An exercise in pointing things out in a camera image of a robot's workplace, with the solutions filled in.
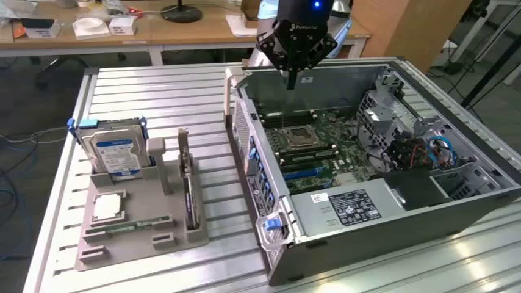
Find black lamp base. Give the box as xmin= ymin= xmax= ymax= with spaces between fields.
xmin=159 ymin=0 xmax=203 ymax=24

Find cardboard box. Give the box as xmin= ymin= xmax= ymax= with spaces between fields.
xmin=239 ymin=0 xmax=261 ymax=22

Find white tape box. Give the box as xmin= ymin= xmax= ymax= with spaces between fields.
xmin=71 ymin=17 xmax=111 ymax=40

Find blue floor cable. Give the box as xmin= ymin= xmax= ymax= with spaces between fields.
xmin=0 ymin=134 xmax=37 ymax=263

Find silver CPU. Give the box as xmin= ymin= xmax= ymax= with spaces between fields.
xmin=91 ymin=194 xmax=125 ymax=222

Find green motherboard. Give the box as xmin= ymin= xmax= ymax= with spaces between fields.
xmin=259 ymin=106 xmax=387 ymax=192

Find small white box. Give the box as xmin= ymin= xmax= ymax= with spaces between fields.
xmin=107 ymin=16 xmax=137 ymax=36

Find CPU socket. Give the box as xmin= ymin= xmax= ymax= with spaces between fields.
xmin=283 ymin=125 xmax=320 ymax=150

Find blue case latch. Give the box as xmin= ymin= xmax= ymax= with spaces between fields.
xmin=262 ymin=218 xmax=282 ymax=234

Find black wire bundle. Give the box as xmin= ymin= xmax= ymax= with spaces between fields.
xmin=386 ymin=137 xmax=431 ymax=172

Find green RAM stick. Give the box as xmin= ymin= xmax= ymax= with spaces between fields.
xmin=89 ymin=215 xmax=170 ymax=233

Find blue wire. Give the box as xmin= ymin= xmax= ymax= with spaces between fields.
xmin=426 ymin=136 xmax=459 ymax=168

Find white papers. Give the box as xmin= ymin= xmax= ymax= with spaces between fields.
xmin=225 ymin=13 xmax=259 ymax=38

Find clear plastic bag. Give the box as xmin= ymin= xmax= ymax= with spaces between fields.
xmin=0 ymin=0 xmax=39 ymax=19

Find grey power supply unit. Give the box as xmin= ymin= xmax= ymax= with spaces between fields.
xmin=289 ymin=178 xmax=407 ymax=239

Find installed black RAM stick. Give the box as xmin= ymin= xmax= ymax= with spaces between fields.
xmin=279 ymin=145 xmax=338 ymax=162

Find black chair base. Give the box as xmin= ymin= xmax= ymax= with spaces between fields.
xmin=34 ymin=54 xmax=89 ymax=89

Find silver disk bay cage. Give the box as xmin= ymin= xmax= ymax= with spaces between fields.
xmin=356 ymin=90 xmax=419 ymax=147

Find wooden cabinet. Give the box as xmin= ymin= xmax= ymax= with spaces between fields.
xmin=351 ymin=0 xmax=475 ymax=74

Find blue expansion slot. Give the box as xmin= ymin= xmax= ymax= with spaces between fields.
xmin=282 ymin=169 xmax=326 ymax=181

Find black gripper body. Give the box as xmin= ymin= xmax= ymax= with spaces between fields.
xmin=270 ymin=0 xmax=330 ymax=73

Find white box with black lid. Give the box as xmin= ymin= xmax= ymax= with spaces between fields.
xmin=19 ymin=18 xmax=61 ymax=39

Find grey parts rack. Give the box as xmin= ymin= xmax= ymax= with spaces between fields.
xmin=74 ymin=137 xmax=210 ymax=272

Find wooden desk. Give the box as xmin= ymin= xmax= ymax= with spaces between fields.
xmin=0 ymin=0 xmax=372 ymax=67

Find hard disk with blue caddy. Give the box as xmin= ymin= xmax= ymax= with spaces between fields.
xmin=66 ymin=115 xmax=150 ymax=183

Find black graphics card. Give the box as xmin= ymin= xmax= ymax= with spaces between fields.
xmin=177 ymin=127 xmax=203 ymax=230

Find black plastic shroud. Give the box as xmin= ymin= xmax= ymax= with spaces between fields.
xmin=383 ymin=170 xmax=452 ymax=211

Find open black PC case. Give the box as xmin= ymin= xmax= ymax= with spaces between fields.
xmin=222 ymin=56 xmax=521 ymax=288

